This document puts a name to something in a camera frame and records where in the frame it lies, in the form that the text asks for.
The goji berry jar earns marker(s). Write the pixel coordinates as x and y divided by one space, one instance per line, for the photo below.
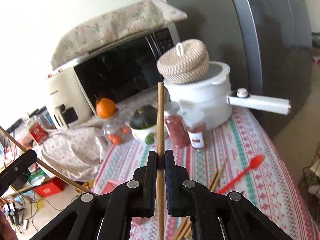
175 125

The black microwave oven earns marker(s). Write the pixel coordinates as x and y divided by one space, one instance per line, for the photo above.
125 70

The grey refrigerator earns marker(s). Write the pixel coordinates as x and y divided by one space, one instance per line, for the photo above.
266 43

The woven rattan basket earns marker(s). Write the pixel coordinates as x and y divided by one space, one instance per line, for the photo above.
187 62

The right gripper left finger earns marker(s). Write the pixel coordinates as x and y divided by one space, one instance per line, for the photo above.
107 216

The floral cloth under appliances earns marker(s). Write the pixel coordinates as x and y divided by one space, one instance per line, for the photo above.
77 152

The cream air fryer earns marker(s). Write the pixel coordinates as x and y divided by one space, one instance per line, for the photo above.
65 101

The red plastic spoon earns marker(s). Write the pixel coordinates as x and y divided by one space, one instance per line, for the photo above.
254 163

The white electric pot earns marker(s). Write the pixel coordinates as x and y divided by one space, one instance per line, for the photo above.
213 95

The bamboo chopstick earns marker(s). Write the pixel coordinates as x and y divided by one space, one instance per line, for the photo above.
184 230
160 160
220 171
43 164

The red tea tin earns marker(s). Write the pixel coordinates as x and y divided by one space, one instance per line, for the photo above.
38 133

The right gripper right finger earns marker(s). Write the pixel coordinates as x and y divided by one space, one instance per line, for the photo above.
212 215

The orange tangerine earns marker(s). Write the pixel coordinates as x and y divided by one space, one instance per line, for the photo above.
105 108

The floral cloth cover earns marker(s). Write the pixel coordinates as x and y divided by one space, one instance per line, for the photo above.
114 26

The dark green squash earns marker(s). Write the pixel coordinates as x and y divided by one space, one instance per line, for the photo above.
144 117

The pink perforated utensil holder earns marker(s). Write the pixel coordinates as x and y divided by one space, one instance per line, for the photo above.
109 186

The person hand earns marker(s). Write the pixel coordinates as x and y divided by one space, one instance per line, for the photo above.
7 232

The glass jar with tomatoes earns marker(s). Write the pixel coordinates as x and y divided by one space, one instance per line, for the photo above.
116 128

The hawthorn slice jar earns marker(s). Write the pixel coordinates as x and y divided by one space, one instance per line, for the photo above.
197 134

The black wire rack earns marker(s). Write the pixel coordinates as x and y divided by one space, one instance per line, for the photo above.
309 187

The white ceramic bowl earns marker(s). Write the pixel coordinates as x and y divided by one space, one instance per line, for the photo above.
147 135

